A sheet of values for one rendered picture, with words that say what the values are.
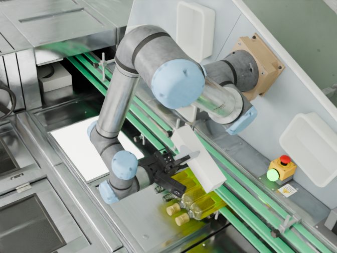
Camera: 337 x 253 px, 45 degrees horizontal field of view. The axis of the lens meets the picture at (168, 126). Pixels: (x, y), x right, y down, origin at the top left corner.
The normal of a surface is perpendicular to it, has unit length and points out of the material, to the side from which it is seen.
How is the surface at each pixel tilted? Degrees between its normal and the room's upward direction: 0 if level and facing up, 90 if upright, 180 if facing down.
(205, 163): 90
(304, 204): 90
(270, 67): 90
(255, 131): 0
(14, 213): 90
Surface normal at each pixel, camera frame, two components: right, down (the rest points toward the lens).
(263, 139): -0.81, 0.32
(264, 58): 0.28, -0.54
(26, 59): 0.59, 0.54
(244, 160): 0.07, -0.78
